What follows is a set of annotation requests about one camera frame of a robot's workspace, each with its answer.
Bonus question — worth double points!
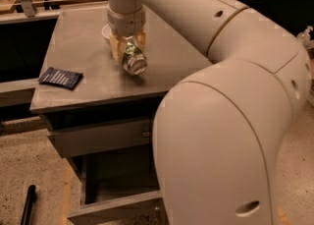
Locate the clear hand sanitizer bottle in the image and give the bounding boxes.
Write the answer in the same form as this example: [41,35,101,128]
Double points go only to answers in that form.
[296,26,313,49]

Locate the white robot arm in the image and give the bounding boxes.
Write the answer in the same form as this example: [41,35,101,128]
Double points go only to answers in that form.
[109,0,311,225]

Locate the black cylindrical bar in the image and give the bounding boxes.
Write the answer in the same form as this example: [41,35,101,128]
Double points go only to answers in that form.
[21,185,36,225]

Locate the dark blue rxbar wrapper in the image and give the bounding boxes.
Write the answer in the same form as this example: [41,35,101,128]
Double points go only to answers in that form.
[38,67,83,90]

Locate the grey drawer cabinet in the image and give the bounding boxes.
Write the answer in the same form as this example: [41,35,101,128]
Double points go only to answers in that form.
[29,2,214,225]

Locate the green soda can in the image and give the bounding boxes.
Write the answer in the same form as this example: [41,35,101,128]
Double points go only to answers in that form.
[123,36,148,76]

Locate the white ceramic bowl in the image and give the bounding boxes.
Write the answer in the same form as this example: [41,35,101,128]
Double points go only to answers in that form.
[101,25,111,43]

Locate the closed upper drawer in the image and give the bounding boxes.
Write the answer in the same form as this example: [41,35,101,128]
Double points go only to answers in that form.
[48,117,151,157]

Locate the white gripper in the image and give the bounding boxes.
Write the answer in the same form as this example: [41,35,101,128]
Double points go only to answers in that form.
[107,7,146,64]

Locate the open bottom drawer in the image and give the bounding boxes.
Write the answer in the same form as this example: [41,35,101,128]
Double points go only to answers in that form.
[68,144,169,225]

